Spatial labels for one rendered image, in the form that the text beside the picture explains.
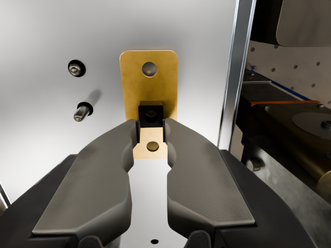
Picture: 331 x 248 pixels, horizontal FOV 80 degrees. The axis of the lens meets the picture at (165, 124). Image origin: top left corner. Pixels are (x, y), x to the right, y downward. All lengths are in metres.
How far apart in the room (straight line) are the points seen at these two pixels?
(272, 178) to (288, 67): 0.38
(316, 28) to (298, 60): 0.35
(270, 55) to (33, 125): 0.46
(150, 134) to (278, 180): 0.10
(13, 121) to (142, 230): 0.16
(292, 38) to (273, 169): 0.10
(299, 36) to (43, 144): 0.22
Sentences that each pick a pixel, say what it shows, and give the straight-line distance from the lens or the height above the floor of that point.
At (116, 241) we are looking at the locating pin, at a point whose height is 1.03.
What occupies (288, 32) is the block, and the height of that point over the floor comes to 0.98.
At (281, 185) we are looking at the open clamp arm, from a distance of 0.18.
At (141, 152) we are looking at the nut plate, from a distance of 0.16.
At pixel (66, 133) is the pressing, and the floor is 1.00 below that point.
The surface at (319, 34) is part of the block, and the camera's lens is 0.20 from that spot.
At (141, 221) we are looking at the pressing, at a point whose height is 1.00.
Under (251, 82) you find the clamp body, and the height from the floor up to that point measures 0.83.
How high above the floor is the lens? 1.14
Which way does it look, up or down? 63 degrees down
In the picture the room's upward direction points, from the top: 174 degrees clockwise
